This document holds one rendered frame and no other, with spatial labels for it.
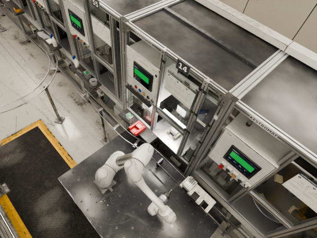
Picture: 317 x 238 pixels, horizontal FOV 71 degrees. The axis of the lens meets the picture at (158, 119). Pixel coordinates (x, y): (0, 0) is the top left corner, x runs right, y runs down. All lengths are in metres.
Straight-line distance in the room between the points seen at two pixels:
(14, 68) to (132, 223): 3.68
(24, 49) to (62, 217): 3.47
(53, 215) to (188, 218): 1.70
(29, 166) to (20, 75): 1.89
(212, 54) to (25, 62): 3.93
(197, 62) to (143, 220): 1.60
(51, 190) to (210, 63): 2.58
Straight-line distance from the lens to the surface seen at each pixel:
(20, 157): 3.72
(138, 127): 2.52
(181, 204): 2.51
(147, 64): 1.93
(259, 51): 2.05
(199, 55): 1.77
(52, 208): 3.29
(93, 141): 3.57
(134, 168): 1.77
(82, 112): 3.91
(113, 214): 2.44
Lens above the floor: 3.06
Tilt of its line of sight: 54 degrees down
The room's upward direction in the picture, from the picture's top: 10 degrees clockwise
